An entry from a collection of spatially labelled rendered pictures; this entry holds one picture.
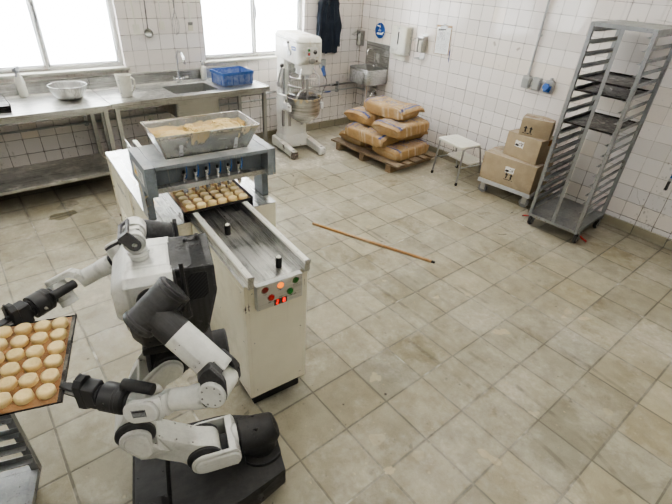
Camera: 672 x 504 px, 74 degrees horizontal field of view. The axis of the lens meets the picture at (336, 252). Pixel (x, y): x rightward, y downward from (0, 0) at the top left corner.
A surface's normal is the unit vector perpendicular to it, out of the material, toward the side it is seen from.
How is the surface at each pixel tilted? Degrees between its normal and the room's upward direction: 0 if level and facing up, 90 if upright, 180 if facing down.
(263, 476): 0
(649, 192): 90
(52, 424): 0
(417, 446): 0
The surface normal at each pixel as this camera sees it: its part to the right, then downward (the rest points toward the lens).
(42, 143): 0.63, 0.45
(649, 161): -0.77, 0.30
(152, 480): 0.06, -0.84
